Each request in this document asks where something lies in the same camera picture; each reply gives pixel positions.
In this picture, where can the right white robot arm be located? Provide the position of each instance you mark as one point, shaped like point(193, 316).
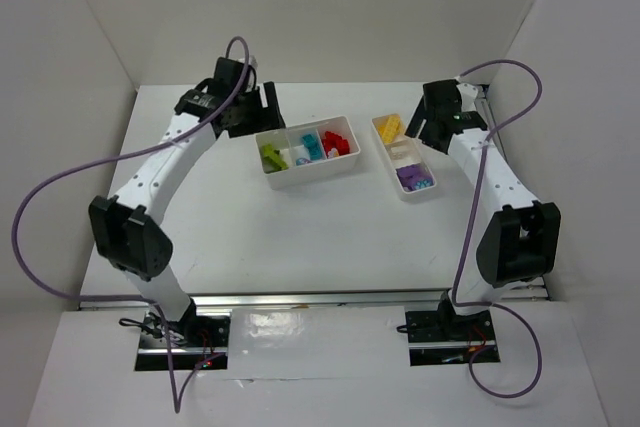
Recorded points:
point(515, 235)

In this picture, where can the wide white divided tray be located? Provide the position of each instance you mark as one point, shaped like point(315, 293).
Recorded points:
point(307, 152)

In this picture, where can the yellow lego plate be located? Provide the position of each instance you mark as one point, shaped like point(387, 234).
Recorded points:
point(394, 118)

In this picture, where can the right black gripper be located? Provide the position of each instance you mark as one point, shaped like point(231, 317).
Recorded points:
point(432, 128)

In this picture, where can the aluminium rail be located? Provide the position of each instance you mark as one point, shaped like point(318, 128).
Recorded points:
point(533, 292)

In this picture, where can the white small lego piece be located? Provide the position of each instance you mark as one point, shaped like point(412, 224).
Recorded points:
point(399, 152)

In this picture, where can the purple flower lego piece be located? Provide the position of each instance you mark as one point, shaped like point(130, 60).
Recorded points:
point(419, 183)

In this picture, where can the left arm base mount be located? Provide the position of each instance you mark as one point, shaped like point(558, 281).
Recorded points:
point(207, 342)

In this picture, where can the purple lego brick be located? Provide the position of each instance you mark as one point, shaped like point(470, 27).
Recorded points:
point(409, 176)

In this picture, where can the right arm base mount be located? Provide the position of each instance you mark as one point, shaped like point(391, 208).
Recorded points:
point(433, 343)

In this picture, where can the green and teal lego stack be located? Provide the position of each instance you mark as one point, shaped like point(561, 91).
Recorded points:
point(271, 159)

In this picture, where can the red lego cluster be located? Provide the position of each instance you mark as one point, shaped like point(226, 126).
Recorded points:
point(335, 145)

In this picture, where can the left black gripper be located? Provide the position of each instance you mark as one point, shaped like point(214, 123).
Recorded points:
point(255, 110)

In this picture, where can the teal long lego brick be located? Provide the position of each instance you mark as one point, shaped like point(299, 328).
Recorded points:
point(313, 147)

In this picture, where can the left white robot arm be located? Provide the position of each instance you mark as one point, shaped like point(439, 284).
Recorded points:
point(127, 226)

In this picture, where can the teal rounded lego brick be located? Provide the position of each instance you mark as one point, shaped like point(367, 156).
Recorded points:
point(303, 161)

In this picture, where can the yellow lego brick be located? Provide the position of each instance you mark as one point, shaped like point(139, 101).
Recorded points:
point(388, 132)

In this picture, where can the narrow white divided tray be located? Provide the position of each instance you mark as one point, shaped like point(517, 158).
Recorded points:
point(392, 165)

